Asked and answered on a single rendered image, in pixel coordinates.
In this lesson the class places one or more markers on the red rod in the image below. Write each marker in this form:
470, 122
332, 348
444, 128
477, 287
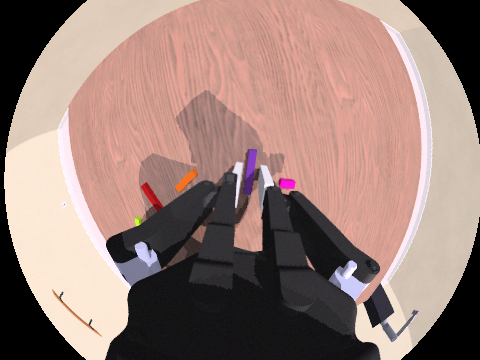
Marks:
151, 196

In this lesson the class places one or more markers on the orange rod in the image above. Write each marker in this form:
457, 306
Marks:
186, 179

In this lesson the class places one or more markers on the short magenta block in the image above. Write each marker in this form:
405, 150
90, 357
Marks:
287, 183

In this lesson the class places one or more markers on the purple rod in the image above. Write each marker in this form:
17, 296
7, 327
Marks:
250, 171

